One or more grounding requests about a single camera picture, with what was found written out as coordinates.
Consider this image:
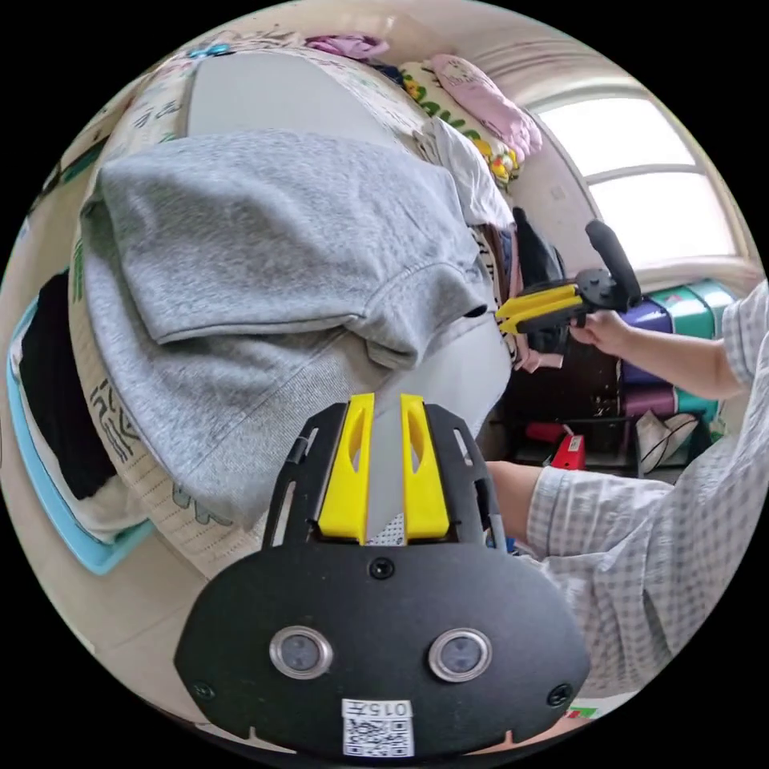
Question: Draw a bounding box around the person's right hand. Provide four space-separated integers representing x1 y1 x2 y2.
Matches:
569 308 633 360

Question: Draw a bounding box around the white bag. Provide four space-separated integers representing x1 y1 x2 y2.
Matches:
635 408 702 467

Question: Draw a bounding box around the stack of purple green cartons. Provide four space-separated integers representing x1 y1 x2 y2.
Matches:
617 278 753 425

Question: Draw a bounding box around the person's left forearm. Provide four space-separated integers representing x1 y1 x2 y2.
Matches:
485 461 546 560

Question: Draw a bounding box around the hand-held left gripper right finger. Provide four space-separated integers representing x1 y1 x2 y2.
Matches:
401 393 450 546

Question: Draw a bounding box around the red carton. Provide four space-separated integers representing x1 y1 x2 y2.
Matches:
549 432 587 473

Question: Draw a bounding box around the pile of clothes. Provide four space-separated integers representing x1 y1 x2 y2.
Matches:
413 117 570 371

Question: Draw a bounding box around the light blue basket with clothes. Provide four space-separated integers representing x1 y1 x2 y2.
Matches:
6 268 159 577

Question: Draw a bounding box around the window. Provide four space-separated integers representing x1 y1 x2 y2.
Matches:
527 90 759 272

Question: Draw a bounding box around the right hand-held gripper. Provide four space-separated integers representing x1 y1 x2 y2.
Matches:
493 268 644 337

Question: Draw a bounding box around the pillow with yellow green print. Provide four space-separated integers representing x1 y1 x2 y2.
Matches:
398 59 521 191

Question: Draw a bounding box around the bed with printed beige sheet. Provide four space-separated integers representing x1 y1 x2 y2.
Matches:
64 23 525 579

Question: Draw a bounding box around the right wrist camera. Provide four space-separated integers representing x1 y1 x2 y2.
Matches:
585 219 642 301

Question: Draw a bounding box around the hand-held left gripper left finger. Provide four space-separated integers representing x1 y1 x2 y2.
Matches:
316 393 376 546

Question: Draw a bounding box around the pink garment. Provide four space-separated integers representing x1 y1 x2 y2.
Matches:
429 54 544 164

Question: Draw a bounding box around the gray long sleeve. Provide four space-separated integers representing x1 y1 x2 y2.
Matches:
79 127 501 532

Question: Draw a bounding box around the person's body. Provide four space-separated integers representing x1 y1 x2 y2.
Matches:
527 280 769 711

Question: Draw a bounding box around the purple garment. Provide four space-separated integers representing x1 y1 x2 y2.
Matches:
304 33 390 60

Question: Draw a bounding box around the person's right forearm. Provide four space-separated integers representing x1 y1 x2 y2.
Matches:
617 327 745 401

